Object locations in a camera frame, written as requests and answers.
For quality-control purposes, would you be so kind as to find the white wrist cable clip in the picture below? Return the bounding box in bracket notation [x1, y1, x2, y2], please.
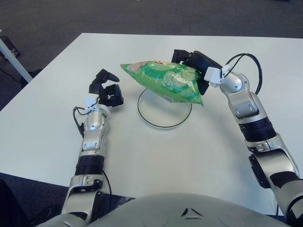
[85, 94, 100, 114]
[204, 63, 234, 87]

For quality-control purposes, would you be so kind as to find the grey robot torso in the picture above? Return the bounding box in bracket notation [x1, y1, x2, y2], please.
[47, 192, 294, 227]

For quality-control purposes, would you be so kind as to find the black floor bin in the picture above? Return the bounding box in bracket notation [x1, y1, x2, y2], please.
[1, 35, 21, 57]

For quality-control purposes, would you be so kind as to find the black floor cable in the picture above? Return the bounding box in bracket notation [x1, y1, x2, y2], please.
[0, 67, 27, 83]

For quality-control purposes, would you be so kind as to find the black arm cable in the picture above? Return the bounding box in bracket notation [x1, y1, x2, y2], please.
[224, 53, 262, 95]
[72, 106, 112, 196]

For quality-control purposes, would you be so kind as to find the white plate with black rim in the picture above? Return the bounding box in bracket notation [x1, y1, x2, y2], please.
[137, 88, 192, 128]

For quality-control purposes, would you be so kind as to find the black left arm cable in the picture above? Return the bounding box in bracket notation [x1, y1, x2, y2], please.
[72, 106, 112, 196]

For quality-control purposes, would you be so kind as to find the white table leg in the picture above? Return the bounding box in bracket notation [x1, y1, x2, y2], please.
[0, 37, 33, 83]

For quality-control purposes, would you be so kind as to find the white right wrist cable clip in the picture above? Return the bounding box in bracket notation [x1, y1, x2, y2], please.
[204, 63, 234, 87]

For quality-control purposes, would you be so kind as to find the white left wrist cable clip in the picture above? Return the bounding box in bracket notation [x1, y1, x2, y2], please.
[85, 94, 100, 114]

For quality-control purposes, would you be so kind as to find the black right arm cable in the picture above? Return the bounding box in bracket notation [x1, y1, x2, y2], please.
[224, 53, 262, 95]

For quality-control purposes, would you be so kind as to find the green potato chip bag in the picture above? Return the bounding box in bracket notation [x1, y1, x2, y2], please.
[120, 61, 204, 106]

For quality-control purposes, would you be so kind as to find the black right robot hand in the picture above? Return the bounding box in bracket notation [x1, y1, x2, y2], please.
[170, 49, 220, 96]

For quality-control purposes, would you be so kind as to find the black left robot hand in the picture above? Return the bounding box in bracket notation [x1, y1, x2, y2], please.
[89, 69, 125, 108]

